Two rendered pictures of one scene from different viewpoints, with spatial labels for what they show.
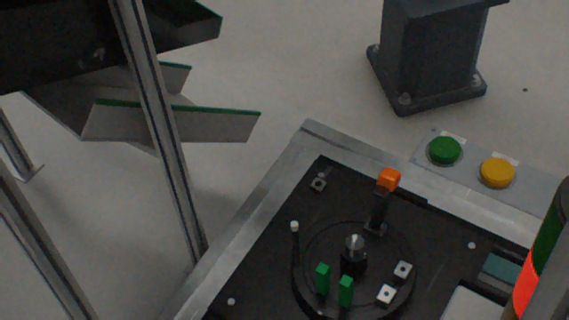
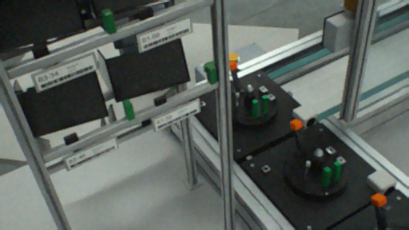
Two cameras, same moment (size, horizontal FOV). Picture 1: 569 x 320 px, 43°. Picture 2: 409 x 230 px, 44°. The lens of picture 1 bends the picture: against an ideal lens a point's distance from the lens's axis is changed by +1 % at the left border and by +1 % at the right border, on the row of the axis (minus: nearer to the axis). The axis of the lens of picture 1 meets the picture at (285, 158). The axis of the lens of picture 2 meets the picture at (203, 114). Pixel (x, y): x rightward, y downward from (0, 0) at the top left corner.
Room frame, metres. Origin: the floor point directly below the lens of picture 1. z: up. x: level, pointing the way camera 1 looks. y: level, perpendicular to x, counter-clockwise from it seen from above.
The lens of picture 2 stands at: (0.06, 0.83, 1.85)
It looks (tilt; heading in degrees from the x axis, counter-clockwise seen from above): 43 degrees down; 297
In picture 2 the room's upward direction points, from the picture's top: 5 degrees counter-clockwise
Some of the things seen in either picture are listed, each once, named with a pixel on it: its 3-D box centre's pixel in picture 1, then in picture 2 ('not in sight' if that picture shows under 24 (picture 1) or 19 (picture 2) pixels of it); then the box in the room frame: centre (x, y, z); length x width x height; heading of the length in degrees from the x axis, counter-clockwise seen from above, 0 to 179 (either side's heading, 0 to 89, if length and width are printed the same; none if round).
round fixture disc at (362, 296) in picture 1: (353, 268); (249, 107); (0.38, -0.07, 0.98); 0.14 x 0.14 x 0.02
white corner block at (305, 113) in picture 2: not in sight; (304, 116); (0.25, -0.09, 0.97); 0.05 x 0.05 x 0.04; 54
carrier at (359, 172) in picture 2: not in sight; (317, 162); (0.18, 0.08, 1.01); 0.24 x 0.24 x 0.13; 54
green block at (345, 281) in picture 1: (345, 292); (264, 104); (0.34, -0.05, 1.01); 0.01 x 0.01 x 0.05; 54
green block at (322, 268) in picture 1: (322, 279); (255, 109); (0.36, -0.03, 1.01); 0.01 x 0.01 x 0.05; 54
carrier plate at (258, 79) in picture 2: (352, 276); (249, 113); (0.38, -0.07, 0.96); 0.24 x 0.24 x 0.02; 54
